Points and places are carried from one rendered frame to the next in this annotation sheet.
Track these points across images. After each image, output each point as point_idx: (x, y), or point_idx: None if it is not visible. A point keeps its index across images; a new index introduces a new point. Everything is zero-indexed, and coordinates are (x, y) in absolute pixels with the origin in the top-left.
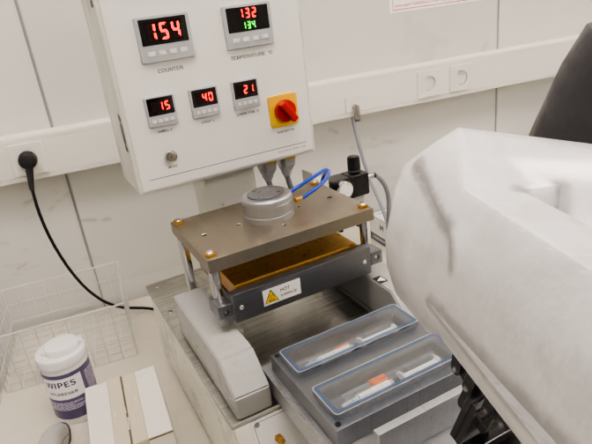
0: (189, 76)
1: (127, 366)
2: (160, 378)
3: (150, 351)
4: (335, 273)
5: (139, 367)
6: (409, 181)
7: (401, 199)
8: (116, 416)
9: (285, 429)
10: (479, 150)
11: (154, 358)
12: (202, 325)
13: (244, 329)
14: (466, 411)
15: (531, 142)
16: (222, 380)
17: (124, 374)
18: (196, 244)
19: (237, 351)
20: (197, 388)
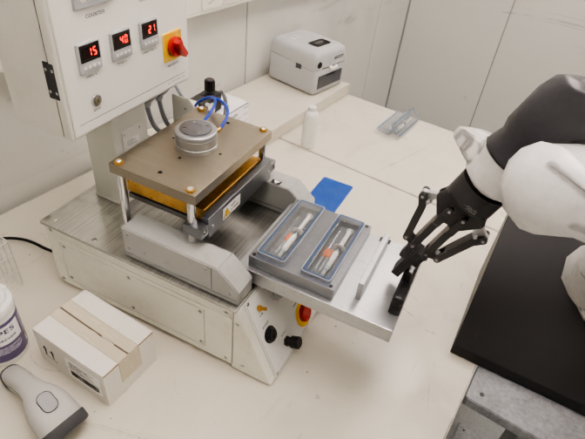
0: (109, 19)
1: (21, 297)
2: (69, 298)
3: (35, 279)
4: (255, 184)
5: (36, 295)
6: (548, 173)
7: (543, 181)
8: (90, 339)
9: (260, 300)
10: (580, 159)
11: (45, 282)
12: (176, 246)
13: None
14: (410, 258)
15: (582, 151)
16: (218, 282)
17: (26, 306)
18: (164, 182)
19: (225, 259)
20: (154, 295)
